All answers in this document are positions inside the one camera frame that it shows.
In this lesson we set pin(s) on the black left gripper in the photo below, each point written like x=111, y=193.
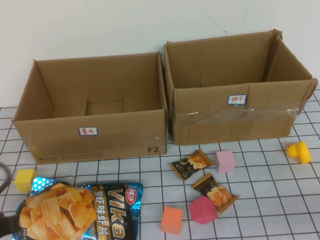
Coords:
x=8, y=223

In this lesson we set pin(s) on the blue shrimp chips bag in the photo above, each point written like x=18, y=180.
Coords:
x=65, y=212

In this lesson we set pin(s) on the brown biscuit snack packet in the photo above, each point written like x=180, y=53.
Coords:
x=215, y=191
x=190, y=163

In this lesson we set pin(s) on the yellow foam cube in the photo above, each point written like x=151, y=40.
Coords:
x=23, y=180

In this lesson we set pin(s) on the cardboard box with F2 print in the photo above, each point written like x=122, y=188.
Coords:
x=100, y=140

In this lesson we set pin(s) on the white grid table cover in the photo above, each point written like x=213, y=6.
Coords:
x=125, y=175

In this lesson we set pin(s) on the orange foam cube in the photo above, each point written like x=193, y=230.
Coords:
x=171, y=221

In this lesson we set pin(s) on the red foam cube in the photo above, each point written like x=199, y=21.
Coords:
x=202, y=210

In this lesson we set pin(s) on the pink foam cube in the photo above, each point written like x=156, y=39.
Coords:
x=225, y=162

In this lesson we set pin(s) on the cardboard box with clear tape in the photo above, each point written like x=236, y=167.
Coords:
x=212, y=125

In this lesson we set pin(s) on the yellow rubber duck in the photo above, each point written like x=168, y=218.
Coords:
x=300, y=152

